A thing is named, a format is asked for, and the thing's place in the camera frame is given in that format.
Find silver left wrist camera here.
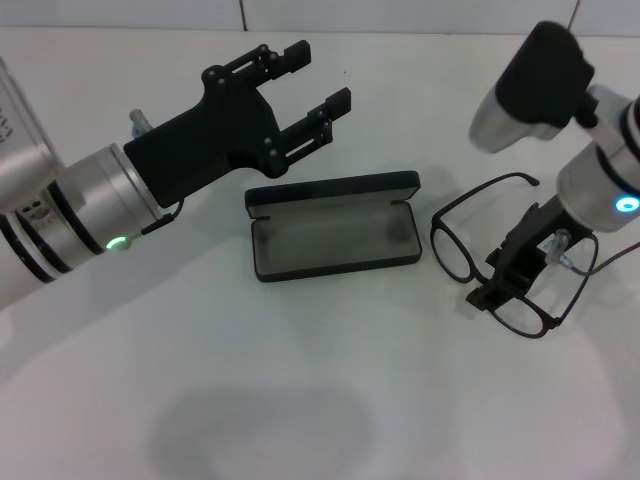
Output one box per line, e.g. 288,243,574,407
0,57,56,171

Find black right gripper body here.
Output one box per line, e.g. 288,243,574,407
487,197,596,297

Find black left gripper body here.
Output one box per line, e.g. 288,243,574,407
123,64,291,209

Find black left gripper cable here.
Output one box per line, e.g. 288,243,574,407
141,197,186,236

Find black glasses case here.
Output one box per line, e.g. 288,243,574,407
244,170,423,284

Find black framed glasses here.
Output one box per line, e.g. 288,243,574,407
430,172,600,341

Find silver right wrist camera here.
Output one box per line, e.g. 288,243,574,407
468,20,597,155

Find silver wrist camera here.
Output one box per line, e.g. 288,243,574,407
468,20,597,155
0,57,56,171

